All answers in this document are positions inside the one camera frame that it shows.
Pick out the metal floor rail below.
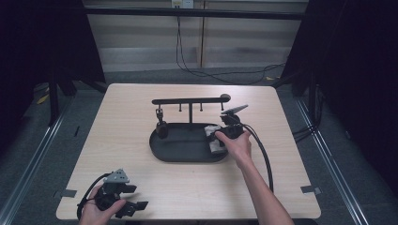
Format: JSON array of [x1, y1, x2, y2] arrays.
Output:
[[294, 97, 372, 225], [0, 93, 76, 225]]

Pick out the black metal stand leg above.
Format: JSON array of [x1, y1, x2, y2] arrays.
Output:
[[46, 73, 61, 127]]

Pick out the white wall socket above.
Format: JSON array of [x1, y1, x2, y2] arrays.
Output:
[[171, 0, 195, 9]]

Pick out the black wall cable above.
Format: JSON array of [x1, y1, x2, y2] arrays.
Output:
[[175, 15, 286, 86]]

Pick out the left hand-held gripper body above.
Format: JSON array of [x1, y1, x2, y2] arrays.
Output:
[[93, 168, 130, 211]]

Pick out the right hand-held gripper cable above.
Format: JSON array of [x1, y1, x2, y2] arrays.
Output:
[[240, 124, 275, 193]]

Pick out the black curtain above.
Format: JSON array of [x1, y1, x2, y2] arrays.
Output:
[[280, 0, 398, 196], [0, 0, 106, 154]]

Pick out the grey tape strip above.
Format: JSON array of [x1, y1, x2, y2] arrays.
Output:
[[53, 188, 78, 199], [300, 185, 322, 195]]

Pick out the yellow floor tape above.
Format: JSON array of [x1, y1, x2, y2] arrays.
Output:
[[36, 93, 51, 105]]

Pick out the black horizontal bar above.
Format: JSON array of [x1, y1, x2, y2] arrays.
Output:
[[84, 7, 309, 22]]

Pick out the person's left hand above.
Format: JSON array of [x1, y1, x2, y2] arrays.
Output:
[[78, 186, 128, 225]]

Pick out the black key holder stand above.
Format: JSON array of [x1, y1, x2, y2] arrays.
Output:
[[149, 93, 233, 163]]

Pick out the black car key fob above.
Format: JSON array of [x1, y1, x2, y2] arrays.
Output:
[[155, 106, 169, 141]]

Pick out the hand-held gripper cable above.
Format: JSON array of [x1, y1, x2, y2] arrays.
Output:
[[240, 124, 275, 193], [76, 172, 113, 220]]

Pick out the black floor cable bundle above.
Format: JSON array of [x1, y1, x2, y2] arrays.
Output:
[[292, 83, 324, 143]]

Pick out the grey key pouch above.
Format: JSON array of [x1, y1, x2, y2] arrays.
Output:
[[204, 124, 229, 155]]

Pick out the left hand-held gripper cable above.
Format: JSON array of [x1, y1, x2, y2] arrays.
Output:
[[76, 172, 113, 220]]

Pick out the person's right hand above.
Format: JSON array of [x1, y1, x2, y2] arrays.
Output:
[[215, 130, 253, 170]]

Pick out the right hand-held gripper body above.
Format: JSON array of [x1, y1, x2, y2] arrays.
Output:
[[220, 104, 249, 140]]

